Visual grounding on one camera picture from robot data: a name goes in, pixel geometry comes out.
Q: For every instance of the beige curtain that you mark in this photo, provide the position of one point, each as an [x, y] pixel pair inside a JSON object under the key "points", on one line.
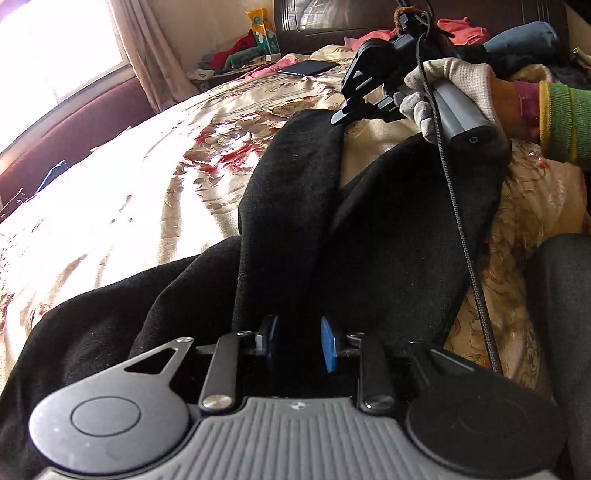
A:
{"points": [[143, 41]]}

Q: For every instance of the pink cloth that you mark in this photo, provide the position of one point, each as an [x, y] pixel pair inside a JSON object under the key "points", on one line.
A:
{"points": [[466, 30]]}

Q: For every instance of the person's right hand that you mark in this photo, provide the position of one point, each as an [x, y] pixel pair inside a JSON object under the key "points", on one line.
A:
{"points": [[461, 71]]}

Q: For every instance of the blue flat object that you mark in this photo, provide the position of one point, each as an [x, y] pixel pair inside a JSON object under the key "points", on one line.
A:
{"points": [[51, 174]]}

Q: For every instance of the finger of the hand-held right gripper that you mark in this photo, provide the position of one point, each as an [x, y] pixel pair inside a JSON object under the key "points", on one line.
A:
{"points": [[367, 57], [355, 113]]}

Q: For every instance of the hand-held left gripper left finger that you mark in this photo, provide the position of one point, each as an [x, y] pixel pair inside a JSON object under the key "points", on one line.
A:
{"points": [[271, 337]]}

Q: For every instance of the floral satin bedspread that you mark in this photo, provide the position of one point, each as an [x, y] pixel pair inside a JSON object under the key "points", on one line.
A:
{"points": [[138, 184]]}

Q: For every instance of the black pants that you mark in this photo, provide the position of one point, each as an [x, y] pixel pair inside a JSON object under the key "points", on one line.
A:
{"points": [[295, 207]]}

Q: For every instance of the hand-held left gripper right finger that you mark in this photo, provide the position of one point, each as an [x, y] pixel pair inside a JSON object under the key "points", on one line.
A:
{"points": [[328, 344]]}

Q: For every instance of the black tablet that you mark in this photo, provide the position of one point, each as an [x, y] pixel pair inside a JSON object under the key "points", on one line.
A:
{"points": [[309, 68]]}

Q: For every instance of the yellow green toy box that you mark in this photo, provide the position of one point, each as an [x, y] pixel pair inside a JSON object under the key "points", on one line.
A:
{"points": [[261, 32]]}

